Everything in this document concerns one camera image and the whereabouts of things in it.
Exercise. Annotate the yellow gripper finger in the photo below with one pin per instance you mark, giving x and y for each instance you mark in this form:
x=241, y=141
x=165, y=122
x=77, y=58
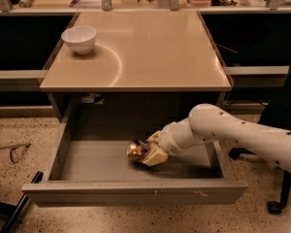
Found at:
x=154, y=138
x=155, y=156

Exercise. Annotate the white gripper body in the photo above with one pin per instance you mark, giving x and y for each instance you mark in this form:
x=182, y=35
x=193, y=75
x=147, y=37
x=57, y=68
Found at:
x=167, y=139

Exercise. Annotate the crushed orange soda can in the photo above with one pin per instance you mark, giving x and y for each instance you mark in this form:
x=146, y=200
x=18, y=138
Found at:
x=137, y=150

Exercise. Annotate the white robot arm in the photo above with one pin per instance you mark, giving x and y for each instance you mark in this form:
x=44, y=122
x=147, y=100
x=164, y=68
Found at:
x=207, y=123

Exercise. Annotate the grey cabinet with beige top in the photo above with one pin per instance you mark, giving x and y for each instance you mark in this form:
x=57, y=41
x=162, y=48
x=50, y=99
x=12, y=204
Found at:
x=139, y=51

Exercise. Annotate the open grey top drawer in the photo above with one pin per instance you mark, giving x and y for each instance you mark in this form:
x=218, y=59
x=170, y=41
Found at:
x=89, y=164

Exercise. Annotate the black office chair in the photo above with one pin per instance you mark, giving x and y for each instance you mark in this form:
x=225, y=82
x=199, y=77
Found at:
x=266, y=184

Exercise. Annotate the white ceramic bowl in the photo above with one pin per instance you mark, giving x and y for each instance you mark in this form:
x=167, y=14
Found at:
x=79, y=39

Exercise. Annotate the eyeglasses on floor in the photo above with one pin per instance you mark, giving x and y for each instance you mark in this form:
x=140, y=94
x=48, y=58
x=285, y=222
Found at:
x=17, y=151

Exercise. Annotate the black metal stand leg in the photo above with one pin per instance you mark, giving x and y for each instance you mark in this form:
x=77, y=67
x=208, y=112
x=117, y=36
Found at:
x=9, y=213

